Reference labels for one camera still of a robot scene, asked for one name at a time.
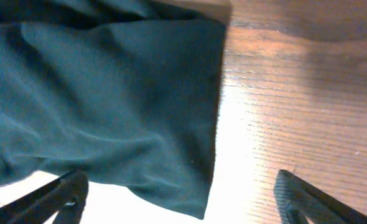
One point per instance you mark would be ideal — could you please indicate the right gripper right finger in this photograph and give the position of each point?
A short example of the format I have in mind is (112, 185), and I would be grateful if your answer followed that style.
(299, 202)

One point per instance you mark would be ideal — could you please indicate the black t-shirt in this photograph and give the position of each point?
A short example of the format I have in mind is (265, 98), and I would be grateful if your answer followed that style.
(126, 91)

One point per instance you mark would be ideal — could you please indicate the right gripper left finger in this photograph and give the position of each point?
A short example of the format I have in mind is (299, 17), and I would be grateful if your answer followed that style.
(65, 196)

